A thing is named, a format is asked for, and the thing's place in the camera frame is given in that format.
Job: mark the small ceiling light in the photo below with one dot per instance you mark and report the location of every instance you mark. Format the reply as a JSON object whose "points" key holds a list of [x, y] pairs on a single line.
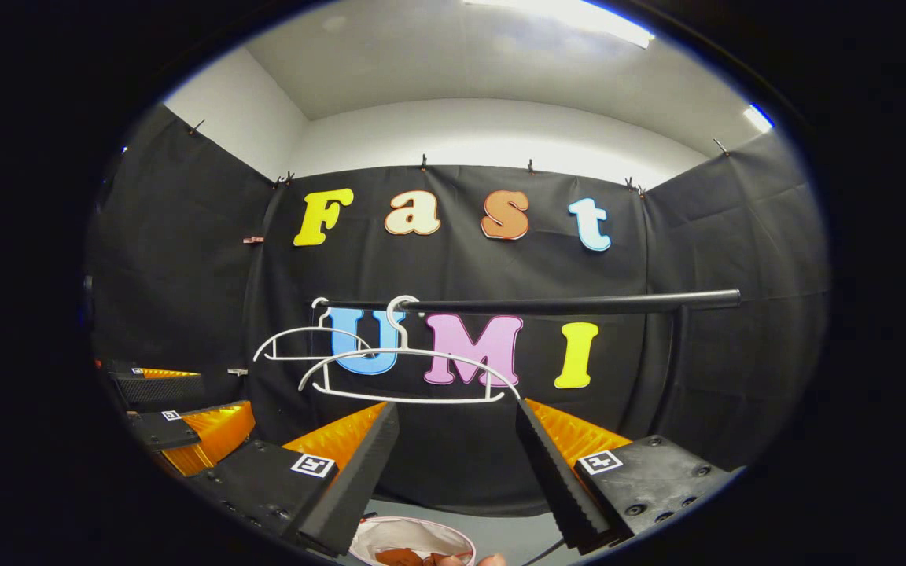
{"points": [[758, 118]]}

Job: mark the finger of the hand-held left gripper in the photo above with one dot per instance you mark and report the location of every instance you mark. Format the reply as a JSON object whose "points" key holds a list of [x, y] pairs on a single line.
{"points": [[163, 431], [160, 389]]}

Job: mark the row of black backdrop clips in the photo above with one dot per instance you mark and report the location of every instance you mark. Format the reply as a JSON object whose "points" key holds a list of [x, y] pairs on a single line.
{"points": [[423, 163]]}

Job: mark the long ceiling light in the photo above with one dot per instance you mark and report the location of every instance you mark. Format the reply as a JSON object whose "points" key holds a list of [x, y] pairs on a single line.
{"points": [[571, 16]]}

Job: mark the white laundry hamper pink rim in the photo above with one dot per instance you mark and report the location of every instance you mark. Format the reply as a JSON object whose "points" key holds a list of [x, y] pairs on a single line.
{"points": [[406, 534]]}

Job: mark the orange ribbed jacket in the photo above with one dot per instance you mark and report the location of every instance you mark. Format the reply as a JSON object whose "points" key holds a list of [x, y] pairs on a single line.
{"points": [[410, 559]]}

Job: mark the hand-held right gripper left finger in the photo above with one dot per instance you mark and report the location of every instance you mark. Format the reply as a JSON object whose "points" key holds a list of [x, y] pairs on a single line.
{"points": [[355, 487]]}

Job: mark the black backdrop cloth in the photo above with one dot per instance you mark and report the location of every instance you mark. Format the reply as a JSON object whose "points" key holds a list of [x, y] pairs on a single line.
{"points": [[705, 362]]}

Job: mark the black clothes rack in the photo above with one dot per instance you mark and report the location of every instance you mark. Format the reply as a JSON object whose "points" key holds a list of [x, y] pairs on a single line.
{"points": [[579, 303]]}

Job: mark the white clothes hanger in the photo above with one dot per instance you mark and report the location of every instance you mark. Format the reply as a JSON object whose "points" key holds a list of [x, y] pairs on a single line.
{"points": [[414, 354], [296, 332]]}

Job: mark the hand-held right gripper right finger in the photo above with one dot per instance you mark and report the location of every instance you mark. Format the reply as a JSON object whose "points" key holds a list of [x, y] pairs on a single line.
{"points": [[559, 479]]}

